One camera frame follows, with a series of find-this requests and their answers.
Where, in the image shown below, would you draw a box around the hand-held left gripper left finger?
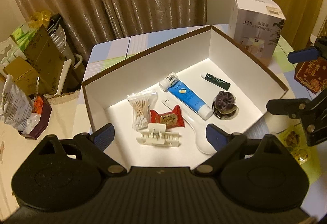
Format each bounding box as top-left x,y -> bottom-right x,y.
36,123 -> 127,176

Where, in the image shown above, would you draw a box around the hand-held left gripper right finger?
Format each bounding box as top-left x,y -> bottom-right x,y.
195,123 -> 281,176

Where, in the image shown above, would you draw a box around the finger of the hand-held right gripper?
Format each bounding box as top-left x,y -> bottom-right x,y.
288,37 -> 327,63
266,88 -> 327,147

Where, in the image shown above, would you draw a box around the round brown snack packet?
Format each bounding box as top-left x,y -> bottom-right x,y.
212,105 -> 240,121

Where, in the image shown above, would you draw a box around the white plastic shoehorn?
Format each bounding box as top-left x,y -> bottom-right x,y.
161,99 -> 217,155

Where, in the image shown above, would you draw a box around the purple scrunchie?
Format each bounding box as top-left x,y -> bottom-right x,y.
213,90 -> 237,112

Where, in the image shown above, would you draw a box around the blue cream tube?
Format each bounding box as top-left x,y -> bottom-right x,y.
167,82 -> 213,120

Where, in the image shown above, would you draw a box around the bag of cotton swabs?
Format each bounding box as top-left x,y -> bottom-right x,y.
127,91 -> 157,130

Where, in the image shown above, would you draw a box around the red candy packet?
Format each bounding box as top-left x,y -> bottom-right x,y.
149,104 -> 186,129

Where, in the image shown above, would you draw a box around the white hair claw clip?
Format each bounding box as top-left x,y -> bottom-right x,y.
136,123 -> 181,148

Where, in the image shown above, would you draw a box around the dark green lip balm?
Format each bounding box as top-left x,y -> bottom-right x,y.
201,73 -> 231,87

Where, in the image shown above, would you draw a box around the white pill bottle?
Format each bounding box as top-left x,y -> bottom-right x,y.
159,72 -> 179,91

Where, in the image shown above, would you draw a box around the brown cardboard box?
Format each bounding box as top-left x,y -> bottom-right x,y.
81,25 -> 289,163

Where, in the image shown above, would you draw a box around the red gift box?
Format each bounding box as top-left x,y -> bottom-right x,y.
294,58 -> 327,94

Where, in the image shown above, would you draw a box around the yellow snack packet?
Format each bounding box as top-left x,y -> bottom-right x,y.
277,125 -> 311,149

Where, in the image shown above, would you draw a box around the gold wrapped sweet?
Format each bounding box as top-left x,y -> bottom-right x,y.
291,149 -> 318,165

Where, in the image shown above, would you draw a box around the white humidifier carton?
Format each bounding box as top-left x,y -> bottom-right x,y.
228,0 -> 286,67

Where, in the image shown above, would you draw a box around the dark purple open box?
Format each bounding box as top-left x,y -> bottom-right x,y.
18,93 -> 52,140

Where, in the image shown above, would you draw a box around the white flat board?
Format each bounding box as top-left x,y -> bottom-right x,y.
55,59 -> 73,95

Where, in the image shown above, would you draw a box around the printed plastic bag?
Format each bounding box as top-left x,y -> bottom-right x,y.
0,74 -> 35,130

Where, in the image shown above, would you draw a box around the large brown cardboard carton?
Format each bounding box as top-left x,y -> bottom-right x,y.
24,26 -> 64,94

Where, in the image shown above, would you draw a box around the small brown cardboard carton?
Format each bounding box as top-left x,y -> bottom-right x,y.
4,56 -> 39,94

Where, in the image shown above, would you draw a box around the stack of white cups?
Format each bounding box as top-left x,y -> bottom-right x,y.
50,22 -> 68,61

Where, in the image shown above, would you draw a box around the green cartons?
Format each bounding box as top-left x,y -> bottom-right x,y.
11,23 -> 37,51

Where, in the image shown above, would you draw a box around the yellow ribbon bow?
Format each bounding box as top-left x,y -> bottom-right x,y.
29,10 -> 52,27

